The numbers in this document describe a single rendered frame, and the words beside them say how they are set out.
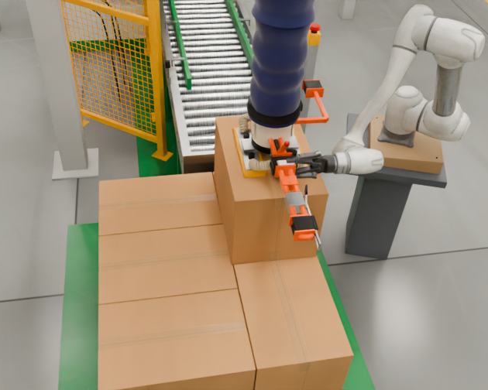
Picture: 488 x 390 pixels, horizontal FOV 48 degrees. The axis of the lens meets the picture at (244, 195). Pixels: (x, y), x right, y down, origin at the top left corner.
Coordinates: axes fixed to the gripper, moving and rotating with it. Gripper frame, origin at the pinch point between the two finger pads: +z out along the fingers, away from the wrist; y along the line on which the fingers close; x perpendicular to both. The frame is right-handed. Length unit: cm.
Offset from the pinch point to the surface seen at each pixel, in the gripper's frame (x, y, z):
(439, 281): 13, 106, -108
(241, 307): -27, 53, 20
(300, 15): 16, -56, -3
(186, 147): 79, 48, 31
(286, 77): 16.3, -31.2, -0.9
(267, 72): 18.7, -32.5, 6.0
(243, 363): -53, 53, 24
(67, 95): 138, 48, 97
